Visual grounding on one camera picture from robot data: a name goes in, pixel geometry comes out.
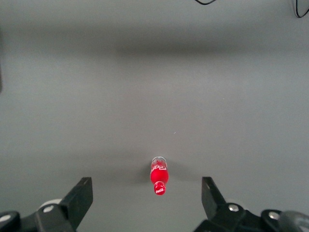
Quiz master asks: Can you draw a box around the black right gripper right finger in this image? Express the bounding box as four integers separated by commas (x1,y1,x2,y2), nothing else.
193,176,282,232

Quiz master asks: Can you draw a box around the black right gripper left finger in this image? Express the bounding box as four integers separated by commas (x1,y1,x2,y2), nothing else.
0,176,94,232

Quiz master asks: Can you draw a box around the red cola bottle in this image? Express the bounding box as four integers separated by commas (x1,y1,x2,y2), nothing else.
150,156,169,196

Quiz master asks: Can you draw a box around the black right arm base cable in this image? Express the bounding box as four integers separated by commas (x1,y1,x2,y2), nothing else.
291,0,309,18

